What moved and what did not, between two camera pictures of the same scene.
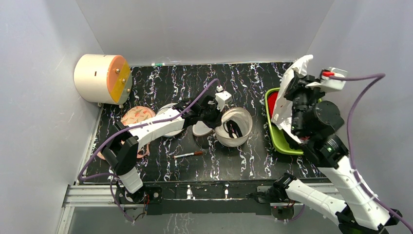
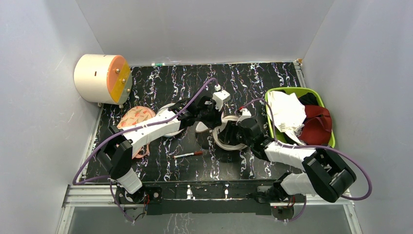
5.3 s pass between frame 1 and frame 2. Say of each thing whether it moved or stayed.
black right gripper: moved
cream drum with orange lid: stayed
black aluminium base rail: stayed
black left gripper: stayed
